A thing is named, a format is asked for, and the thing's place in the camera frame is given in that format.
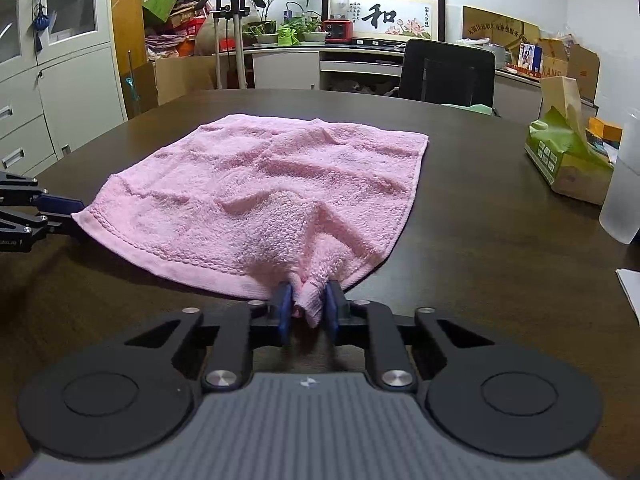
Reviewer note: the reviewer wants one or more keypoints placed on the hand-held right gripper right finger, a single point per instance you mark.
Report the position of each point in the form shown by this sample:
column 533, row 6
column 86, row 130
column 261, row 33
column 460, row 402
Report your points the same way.
column 331, row 310

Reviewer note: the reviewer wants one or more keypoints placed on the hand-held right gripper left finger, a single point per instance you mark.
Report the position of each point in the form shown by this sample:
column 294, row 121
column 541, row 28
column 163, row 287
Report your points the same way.
column 282, row 310

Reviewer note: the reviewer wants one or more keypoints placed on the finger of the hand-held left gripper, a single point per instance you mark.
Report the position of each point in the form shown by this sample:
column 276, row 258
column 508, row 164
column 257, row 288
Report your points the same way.
column 45, row 224
column 57, row 203

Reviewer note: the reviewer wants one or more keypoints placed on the pink towel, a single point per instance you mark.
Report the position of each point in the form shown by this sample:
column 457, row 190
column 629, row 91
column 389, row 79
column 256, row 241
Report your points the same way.
column 250, row 185

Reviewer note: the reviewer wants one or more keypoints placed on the grey filing cabinet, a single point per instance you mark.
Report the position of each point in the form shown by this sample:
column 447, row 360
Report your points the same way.
column 65, row 85

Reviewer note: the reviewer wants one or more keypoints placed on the large brown cardboard box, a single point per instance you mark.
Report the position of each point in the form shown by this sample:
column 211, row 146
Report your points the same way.
column 185, row 80

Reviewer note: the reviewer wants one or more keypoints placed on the blue hanging ornament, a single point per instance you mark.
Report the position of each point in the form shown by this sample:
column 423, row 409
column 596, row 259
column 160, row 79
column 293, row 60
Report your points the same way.
column 40, row 20

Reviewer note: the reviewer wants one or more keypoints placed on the pile of folded cloths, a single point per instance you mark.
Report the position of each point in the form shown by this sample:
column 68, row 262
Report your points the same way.
column 162, row 45

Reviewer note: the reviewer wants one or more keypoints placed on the white counter cabinet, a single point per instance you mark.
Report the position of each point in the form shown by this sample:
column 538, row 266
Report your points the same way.
column 285, row 67

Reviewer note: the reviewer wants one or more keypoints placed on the light green cloth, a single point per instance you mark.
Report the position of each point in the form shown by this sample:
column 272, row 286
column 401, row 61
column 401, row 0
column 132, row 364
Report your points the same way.
column 467, row 109

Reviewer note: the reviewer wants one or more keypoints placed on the black office chair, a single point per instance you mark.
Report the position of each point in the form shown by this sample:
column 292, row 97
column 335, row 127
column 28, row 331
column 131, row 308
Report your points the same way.
column 445, row 72

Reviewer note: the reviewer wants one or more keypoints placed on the green bag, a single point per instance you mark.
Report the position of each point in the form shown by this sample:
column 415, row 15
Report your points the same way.
column 287, row 36

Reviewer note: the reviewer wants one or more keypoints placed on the low potted plant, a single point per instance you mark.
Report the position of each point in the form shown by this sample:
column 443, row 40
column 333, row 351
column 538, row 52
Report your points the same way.
column 315, row 32

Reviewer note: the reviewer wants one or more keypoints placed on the green tissue box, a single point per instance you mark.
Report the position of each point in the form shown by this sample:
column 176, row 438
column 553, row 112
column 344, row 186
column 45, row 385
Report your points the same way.
column 565, row 160

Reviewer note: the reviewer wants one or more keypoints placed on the red blender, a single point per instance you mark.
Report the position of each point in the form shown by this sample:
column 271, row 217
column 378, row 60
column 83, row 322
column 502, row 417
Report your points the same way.
column 339, row 27

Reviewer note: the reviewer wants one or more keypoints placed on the tall potted plant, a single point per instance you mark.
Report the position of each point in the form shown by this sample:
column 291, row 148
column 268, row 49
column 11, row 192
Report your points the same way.
column 272, row 5

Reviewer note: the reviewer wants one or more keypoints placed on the white paper sheet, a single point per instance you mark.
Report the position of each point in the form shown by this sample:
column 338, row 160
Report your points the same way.
column 631, row 295

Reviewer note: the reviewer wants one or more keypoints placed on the framed calligraphy picture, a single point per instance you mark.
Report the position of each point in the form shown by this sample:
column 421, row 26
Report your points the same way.
column 395, row 15

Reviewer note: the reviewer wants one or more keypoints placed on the frosted plastic cup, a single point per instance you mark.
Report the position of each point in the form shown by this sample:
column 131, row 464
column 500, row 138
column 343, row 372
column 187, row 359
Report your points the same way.
column 625, row 200

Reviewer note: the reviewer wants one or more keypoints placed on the small blue photo box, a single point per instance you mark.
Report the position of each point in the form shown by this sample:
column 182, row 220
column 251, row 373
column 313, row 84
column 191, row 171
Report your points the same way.
column 529, row 59

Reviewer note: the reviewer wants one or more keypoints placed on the small orange box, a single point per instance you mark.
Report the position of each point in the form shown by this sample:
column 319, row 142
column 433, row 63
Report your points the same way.
column 605, row 132

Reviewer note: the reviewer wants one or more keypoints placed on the open cardboard box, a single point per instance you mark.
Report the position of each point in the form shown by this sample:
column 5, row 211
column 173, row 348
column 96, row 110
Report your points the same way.
column 575, row 67

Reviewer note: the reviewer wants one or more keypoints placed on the gold wall plaque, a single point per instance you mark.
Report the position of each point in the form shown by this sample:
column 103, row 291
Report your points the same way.
column 495, row 25

